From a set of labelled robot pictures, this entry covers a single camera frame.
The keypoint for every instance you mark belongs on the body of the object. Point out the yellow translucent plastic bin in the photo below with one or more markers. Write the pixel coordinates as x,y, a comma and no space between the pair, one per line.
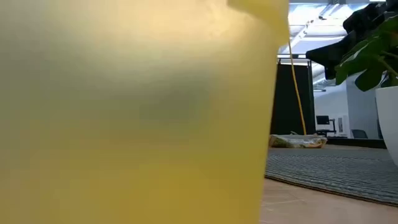
124,124

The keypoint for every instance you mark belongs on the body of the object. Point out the black metal table frame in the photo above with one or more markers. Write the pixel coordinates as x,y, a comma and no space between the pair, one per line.
357,143

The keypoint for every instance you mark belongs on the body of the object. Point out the dark office chair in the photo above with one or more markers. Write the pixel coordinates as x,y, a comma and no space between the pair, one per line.
359,133

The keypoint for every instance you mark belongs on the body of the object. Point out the green leafy plant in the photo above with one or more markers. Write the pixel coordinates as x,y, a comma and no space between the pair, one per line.
370,59

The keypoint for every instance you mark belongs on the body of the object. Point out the black partition panel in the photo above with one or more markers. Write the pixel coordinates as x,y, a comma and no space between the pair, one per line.
289,102

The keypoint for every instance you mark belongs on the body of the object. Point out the brown green granola bar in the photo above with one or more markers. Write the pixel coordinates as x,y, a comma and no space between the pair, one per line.
295,142

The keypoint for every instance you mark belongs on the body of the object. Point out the grey round woven mat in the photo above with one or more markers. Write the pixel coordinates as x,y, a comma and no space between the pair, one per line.
335,174

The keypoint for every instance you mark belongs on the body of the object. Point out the white plant pot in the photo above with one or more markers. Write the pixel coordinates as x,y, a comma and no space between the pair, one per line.
390,124

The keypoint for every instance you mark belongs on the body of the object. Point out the black computer monitor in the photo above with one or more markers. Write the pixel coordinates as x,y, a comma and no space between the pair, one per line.
322,120

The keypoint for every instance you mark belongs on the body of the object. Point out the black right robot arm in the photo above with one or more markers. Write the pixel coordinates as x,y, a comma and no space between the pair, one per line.
392,6

